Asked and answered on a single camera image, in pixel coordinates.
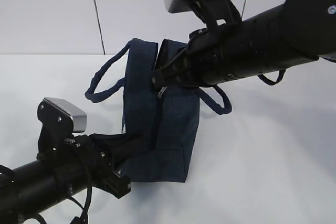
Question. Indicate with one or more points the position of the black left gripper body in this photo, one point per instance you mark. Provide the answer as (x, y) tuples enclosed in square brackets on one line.
[(91, 161)]

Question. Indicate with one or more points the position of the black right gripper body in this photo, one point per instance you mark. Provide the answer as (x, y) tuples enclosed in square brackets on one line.
[(205, 61)]

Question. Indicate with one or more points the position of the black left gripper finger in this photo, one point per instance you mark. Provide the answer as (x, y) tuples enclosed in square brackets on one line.
[(119, 148)]

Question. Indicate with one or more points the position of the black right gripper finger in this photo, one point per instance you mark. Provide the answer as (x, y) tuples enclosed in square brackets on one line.
[(176, 72)]

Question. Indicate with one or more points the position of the navy blue lunch bag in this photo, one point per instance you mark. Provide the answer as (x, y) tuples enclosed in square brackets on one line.
[(167, 119)]

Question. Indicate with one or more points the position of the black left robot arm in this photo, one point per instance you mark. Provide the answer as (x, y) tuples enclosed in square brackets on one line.
[(30, 189)]

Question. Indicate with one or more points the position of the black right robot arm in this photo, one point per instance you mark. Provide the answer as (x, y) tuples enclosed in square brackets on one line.
[(230, 48)]

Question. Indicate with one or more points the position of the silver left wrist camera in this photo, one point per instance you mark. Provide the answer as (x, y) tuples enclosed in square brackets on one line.
[(60, 120)]

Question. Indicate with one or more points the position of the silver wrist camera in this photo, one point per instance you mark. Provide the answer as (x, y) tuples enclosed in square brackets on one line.
[(60, 120), (208, 11)]

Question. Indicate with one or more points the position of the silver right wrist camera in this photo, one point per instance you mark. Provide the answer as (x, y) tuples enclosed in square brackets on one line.
[(208, 11)]

